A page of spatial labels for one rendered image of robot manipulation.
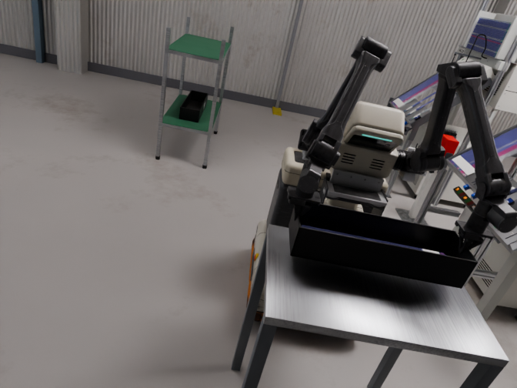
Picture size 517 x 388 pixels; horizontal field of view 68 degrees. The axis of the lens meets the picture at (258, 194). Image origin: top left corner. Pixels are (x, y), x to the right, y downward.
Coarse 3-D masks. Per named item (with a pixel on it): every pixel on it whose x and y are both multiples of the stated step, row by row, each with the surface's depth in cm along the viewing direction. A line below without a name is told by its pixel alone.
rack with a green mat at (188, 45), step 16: (176, 48) 303; (192, 48) 316; (208, 48) 330; (224, 48) 296; (224, 80) 393; (160, 112) 321; (176, 112) 353; (208, 112) 371; (160, 128) 328; (176, 128) 328; (192, 128) 329; (208, 128) 327; (160, 144) 336; (208, 144) 334
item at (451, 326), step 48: (288, 240) 136; (288, 288) 115; (336, 288) 120; (384, 288) 124; (432, 288) 130; (240, 336) 167; (336, 336) 106; (384, 336) 106; (432, 336) 110; (480, 336) 114; (480, 384) 113
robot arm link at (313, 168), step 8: (312, 144) 111; (312, 160) 112; (320, 160) 115; (336, 160) 112; (312, 168) 108; (320, 168) 110; (328, 168) 113; (304, 176) 107; (312, 176) 107; (304, 184) 108; (312, 184) 108
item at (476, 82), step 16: (448, 80) 125; (464, 80) 121; (480, 80) 121; (464, 96) 122; (480, 96) 120; (464, 112) 123; (480, 112) 118; (480, 128) 117; (480, 144) 117; (480, 160) 117; (496, 160) 115; (480, 176) 117; (496, 176) 118; (496, 192) 114
